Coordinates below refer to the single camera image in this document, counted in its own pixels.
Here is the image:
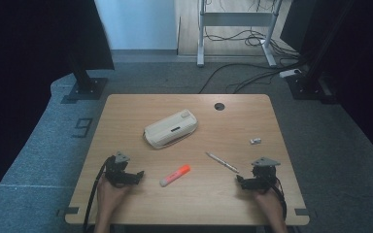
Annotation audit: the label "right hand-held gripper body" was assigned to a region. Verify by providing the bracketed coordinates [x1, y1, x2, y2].
[252, 156, 281, 192]

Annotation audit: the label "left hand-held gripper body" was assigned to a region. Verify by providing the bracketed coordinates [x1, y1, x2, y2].
[105, 150, 134, 188]

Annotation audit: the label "silver pen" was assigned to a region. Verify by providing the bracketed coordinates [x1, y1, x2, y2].
[205, 151, 240, 175]

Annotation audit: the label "orange highlighter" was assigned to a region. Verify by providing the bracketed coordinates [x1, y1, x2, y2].
[159, 164, 191, 188]

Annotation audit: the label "beige pencil case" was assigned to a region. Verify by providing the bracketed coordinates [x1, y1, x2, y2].
[143, 109, 199, 150]

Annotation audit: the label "person's right hand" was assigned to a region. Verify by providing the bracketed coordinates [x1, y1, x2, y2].
[253, 189, 285, 217]

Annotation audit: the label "person's left hand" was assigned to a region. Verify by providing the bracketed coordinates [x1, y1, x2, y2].
[96, 176, 131, 212]

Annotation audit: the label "white power strip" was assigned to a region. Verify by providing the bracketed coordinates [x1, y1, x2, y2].
[279, 68, 303, 79]

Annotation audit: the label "black curtain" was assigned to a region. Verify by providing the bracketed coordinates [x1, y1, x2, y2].
[0, 0, 116, 208]
[280, 0, 373, 163]

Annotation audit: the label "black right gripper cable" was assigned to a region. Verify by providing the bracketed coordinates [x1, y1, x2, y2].
[272, 177, 288, 221]

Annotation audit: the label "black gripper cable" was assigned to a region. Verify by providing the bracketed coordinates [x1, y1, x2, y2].
[83, 155, 116, 233]
[272, 177, 288, 221]

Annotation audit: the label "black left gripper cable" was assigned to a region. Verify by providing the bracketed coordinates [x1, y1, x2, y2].
[83, 155, 116, 233]

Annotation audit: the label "black stand with base plate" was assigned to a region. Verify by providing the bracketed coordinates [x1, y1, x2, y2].
[61, 54, 109, 105]
[285, 0, 338, 105]

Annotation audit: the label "black floor cables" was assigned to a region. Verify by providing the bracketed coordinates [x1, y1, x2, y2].
[197, 0, 307, 95]

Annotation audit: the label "white metal desk frame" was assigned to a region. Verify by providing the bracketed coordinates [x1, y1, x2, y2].
[196, 0, 285, 68]

